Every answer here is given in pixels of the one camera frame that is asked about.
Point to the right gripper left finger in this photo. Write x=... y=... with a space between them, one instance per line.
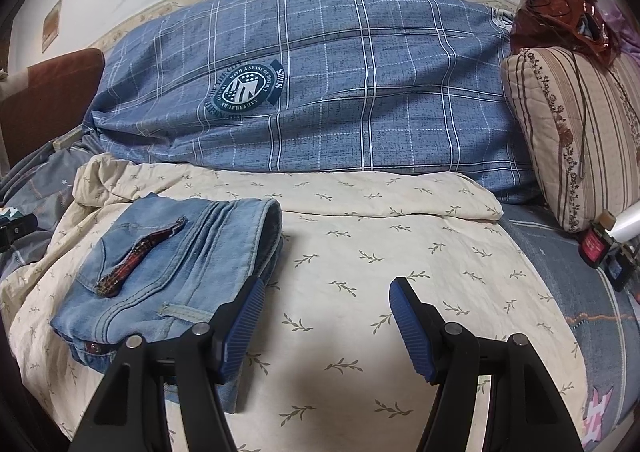
x=128 y=410

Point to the blue denim jeans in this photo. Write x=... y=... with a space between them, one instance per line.
x=165 y=265

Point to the grey patterned duvet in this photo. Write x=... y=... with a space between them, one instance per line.
x=602 y=321

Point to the small black device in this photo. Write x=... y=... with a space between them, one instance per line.
x=620 y=266

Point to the small red box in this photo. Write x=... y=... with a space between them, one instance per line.
x=595 y=245

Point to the cream leaf-print blanket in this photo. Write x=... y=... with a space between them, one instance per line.
x=326 y=369

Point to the white tube bottle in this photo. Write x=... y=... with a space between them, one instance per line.
x=622 y=227

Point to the beige striped floral pillow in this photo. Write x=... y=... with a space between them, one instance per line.
x=581 y=126

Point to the blue plaid bolster pillow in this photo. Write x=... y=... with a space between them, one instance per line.
x=404 y=86

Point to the small wall picture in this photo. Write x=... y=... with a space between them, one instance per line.
x=50 y=26

